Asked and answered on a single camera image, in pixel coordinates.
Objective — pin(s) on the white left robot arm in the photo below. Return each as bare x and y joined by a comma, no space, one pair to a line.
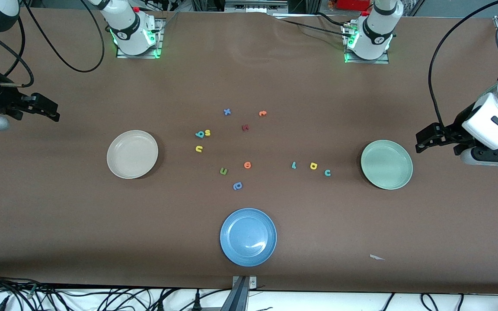
376,30

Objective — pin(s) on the white paper scrap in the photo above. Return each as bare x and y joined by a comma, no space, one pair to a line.
376,257

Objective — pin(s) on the brown table cover sheet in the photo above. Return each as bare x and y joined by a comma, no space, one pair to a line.
59,224

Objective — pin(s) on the grey metal rail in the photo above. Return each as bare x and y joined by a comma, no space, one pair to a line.
255,6

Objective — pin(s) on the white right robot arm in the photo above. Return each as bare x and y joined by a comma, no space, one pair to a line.
130,30

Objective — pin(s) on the green round plate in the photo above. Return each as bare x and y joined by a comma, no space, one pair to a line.
386,164

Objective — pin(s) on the blue round plate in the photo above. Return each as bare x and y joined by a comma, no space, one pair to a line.
248,237

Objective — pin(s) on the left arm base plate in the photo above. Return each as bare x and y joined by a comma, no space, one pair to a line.
368,61

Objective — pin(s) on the red box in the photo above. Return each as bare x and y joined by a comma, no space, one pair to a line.
352,4

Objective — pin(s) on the beige round plate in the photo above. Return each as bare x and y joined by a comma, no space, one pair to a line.
132,154

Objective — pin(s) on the aluminium profile bar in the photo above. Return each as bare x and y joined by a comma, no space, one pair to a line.
236,300

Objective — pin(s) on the teal letter b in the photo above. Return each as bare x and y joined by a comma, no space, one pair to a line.
199,134

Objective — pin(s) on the metal mounting bracket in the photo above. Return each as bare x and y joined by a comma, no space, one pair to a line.
251,282

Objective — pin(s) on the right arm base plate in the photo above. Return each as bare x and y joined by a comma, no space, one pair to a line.
138,55

